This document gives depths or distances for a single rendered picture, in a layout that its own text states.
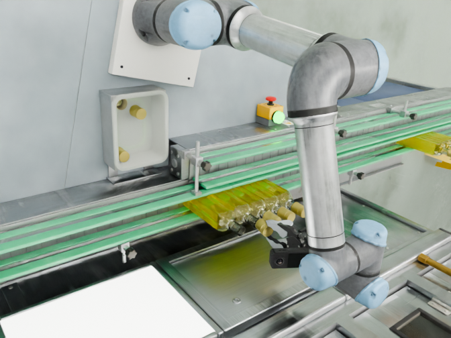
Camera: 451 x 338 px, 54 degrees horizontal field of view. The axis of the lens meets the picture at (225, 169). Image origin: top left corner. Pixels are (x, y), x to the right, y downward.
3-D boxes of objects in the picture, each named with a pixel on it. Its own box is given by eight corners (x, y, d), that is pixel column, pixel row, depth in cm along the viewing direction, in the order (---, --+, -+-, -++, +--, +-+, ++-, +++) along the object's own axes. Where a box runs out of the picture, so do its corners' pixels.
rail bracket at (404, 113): (384, 113, 194) (412, 121, 185) (388, 96, 191) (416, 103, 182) (390, 111, 197) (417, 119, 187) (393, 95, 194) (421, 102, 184)
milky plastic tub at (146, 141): (103, 163, 133) (116, 173, 127) (98, 89, 124) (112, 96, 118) (155, 152, 143) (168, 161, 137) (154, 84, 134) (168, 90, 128)
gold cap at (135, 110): (129, 105, 130) (135, 108, 127) (139, 104, 132) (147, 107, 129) (129, 117, 131) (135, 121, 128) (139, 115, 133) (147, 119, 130)
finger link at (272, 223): (278, 216, 126) (301, 235, 120) (263, 222, 123) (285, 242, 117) (280, 208, 125) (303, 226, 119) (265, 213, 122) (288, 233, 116)
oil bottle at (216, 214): (182, 205, 141) (222, 235, 126) (182, 189, 139) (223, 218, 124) (196, 201, 144) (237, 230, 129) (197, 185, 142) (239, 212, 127)
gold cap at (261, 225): (254, 230, 126) (262, 238, 122) (256, 219, 125) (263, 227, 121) (265, 228, 127) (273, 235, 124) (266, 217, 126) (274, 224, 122)
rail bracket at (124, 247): (106, 251, 130) (126, 274, 120) (105, 231, 127) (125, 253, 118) (119, 247, 132) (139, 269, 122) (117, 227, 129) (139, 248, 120)
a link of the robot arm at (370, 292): (394, 273, 99) (387, 304, 103) (354, 251, 107) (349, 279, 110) (373, 286, 95) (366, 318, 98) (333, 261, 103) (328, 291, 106)
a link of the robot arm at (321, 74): (306, 39, 77) (335, 302, 85) (347, 36, 83) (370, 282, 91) (262, 50, 86) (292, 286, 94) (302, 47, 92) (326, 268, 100)
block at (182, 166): (168, 173, 142) (179, 181, 136) (168, 145, 138) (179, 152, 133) (177, 171, 144) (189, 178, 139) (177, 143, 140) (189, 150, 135)
